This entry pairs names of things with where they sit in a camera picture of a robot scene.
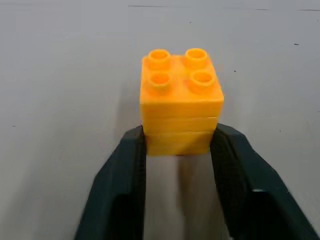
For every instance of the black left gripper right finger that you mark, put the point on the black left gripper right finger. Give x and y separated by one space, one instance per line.
250 185

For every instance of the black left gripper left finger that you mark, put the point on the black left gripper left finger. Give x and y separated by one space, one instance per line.
112 190

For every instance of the orange studded building block cube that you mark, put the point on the orange studded building block cube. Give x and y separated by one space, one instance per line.
181 100

